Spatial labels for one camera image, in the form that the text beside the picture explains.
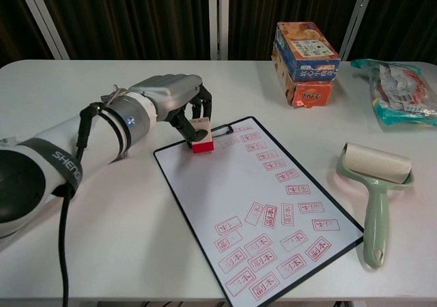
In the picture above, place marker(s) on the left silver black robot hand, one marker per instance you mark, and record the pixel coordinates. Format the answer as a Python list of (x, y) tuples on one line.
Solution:
[(170, 88)]

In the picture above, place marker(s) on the white and red stamp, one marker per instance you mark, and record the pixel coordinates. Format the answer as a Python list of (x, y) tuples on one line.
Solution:
[(203, 146)]

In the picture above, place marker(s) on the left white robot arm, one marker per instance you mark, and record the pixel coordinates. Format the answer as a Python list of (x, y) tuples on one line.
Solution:
[(102, 136)]

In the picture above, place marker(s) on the black clipboard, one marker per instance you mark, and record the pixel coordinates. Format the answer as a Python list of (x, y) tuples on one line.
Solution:
[(188, 144)]

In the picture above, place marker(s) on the dark pleated curtain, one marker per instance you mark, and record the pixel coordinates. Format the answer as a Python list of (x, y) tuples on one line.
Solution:
[(136, 13)]

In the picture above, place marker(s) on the white paper with red stamps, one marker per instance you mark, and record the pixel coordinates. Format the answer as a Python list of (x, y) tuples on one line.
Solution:
[(211, 191)]

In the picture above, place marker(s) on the blue snack box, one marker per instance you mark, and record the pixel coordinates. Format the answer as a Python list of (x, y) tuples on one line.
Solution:
[(307, 54)]

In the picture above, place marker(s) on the orange snack box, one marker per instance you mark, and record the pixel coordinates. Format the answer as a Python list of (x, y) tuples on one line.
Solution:
[(312, 96)]

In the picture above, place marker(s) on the teal plastic snack bag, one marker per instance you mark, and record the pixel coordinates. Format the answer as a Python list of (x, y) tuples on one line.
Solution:
[(399, 92)]

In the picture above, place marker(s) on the green lint roller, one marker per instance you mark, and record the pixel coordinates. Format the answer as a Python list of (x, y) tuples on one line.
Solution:
[(375, 218)]

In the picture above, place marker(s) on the white upright frame post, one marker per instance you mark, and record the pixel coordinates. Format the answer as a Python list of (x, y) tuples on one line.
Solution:
[(218, 20)]

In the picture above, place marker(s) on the white slanted frame bar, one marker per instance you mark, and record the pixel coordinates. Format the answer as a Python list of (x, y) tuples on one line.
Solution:
[(358, 17), (42, 20)]

